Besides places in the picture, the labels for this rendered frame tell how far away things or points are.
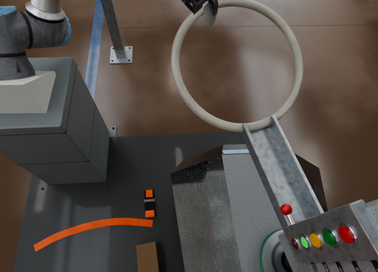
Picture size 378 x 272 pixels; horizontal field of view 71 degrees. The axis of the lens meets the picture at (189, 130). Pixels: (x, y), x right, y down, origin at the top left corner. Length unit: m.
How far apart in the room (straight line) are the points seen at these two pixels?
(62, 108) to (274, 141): 0.92
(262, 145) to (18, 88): 0.93
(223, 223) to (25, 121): 0.95
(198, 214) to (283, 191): 0.45
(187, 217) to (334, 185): 1.33
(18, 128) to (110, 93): 1.15
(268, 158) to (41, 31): 1.05
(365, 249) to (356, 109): 2.27
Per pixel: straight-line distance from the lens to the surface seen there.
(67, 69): 1.45
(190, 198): 1.26
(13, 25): 1.31
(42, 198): 2.13
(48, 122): 1.31
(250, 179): 1.17
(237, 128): 0.92
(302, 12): 3.33
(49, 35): 1.36
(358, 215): 0.48
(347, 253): 0.54
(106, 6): 2.23
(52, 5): 1.31
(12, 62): 1.30
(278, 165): 0.94
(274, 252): 1.09
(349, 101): 2.73
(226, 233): 1.13
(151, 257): 1.76
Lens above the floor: 1.89
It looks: 63 degrees down
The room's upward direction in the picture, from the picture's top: 6 degrees clockwise
